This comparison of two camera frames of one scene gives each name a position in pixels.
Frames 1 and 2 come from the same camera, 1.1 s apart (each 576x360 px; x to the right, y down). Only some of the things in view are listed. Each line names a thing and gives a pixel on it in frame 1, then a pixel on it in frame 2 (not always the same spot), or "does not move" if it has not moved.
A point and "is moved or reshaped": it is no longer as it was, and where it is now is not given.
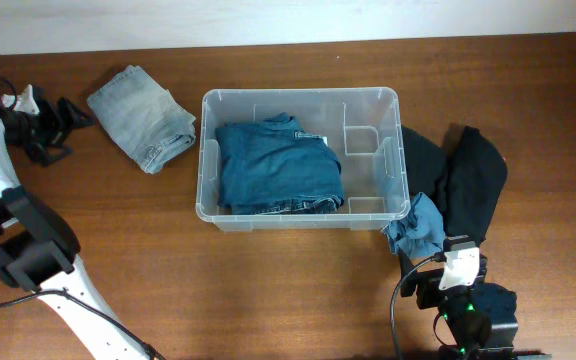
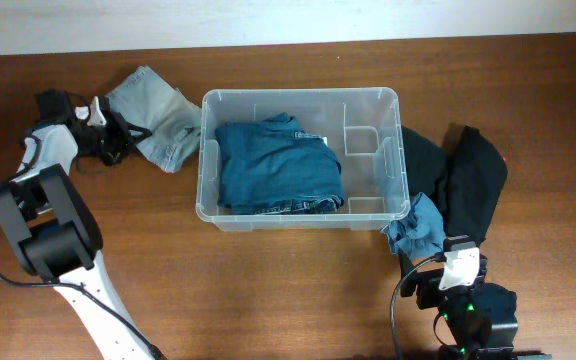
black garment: [475, 177] does not move
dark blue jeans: [271, 166] does not move
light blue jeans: [143, 120] is moved or reshaped
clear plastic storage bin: [302, 159] does not move
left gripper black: [53, 128] → [116, 134]
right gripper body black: [427, 292] does not move
